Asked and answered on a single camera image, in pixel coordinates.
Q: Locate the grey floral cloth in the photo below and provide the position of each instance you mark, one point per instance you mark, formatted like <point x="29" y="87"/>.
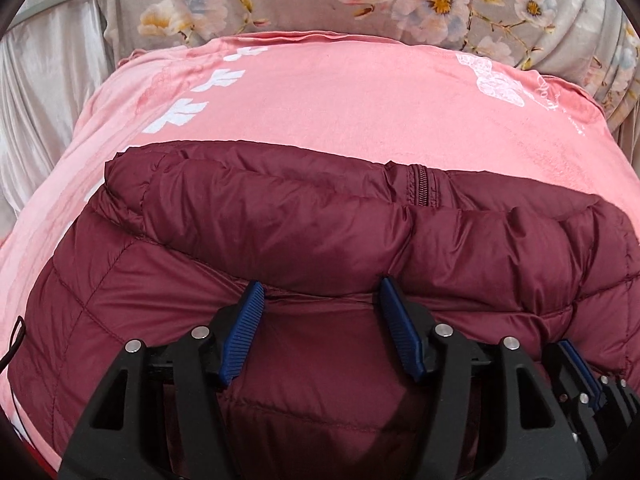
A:
<point x="280" y="0"/>

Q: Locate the pink printed blanket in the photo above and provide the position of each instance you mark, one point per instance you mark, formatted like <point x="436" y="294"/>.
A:
<point x="350" y="100"/>

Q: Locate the maroon puffer jacket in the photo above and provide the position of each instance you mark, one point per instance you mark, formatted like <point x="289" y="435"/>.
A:
<point x="320" y="240"/>

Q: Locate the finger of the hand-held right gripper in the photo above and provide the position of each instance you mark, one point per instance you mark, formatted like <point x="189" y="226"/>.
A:
<point x="557" y="367"/>
<point x="580" y="370"/>

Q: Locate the white satin curtain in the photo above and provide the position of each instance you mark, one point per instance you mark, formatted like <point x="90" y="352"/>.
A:
<point x="45" y="100"/>

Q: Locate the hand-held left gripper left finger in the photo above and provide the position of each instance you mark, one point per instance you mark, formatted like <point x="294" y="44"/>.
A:
<point x="242" y="335"/>

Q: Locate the grey metal band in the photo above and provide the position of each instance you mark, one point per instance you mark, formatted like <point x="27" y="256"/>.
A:
<point x="55" y="6"/>

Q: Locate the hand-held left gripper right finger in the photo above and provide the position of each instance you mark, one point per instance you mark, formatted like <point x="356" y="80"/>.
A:
<point x="400" y="330"/>

